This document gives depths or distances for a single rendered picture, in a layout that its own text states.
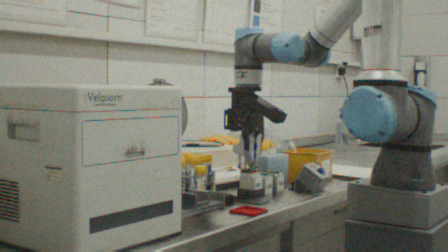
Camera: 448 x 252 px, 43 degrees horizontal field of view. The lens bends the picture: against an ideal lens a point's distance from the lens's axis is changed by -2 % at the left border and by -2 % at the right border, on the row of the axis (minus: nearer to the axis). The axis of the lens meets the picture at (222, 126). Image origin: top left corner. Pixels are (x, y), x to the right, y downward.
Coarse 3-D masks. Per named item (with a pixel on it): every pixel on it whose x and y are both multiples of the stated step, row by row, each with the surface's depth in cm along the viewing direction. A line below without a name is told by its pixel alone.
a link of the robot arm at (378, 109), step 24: (384, 0) 120; (384, 24) 120; (384, 48) 120; (360, 72) 124; (384, 72) 120; (360, 96) 120; (384, 96) 117; (408, 96) 126; (360, 120) 121; (384, 120) 117; (408, 120) 122
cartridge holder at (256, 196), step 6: (240, 192) 152; (246, 192) 151; (252, 192) 150; (258, 192) 151; (264, 192) 154; (234, 198) 153; (240, 198) 152; (246, 198) 151; (252, 198) 150; (258, 198) 150; (264, 198) 151; (270, 198) 153; (258, 204) 149
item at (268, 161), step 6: (258, 156) 172; (264, 156) 171; (270, 156) 171; (276, 156) 172; (282, 156) 175; (258, 162) 172; (264, 162) 170; (270, 162) 170; (276, 162) 173; (282, 162) 175; (258, 168) 172; (264, 168) 170; (270, 168) 171; (276, 168) 173; (282, 168) 175; (288, 186) 175
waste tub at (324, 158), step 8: (280, 152) 185; (288, 152) 183; (296, 152) 182; (304, 152) 194; (312, 152) 193; (320, 152) 191; (328, 152) 185; (288, 160) 183; (296, 160) 182; (304, 160) 181; (312, 160) 179; (320, 160) 180; (328, 160) 186; (288, 168) 184; (296, 168) 182; (328, 168) 186; (288, 176) 184; (296, 176) 182
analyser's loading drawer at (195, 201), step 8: (184, 192) 126; (192, 192) 130; (200, 192) 129; (208, 192) 128; (216, 192) 133; (184, 200) 126; (192, 200) 124; (200, 200) 129; (208, 200) 128; (216, 200) 133; (224, 200) 132; (184, 208) 124; (192, 208) 124; (200, 208) 125; (208, 208) 128; (216, 208) 133; (224, 208) 132; (184, 216) 121
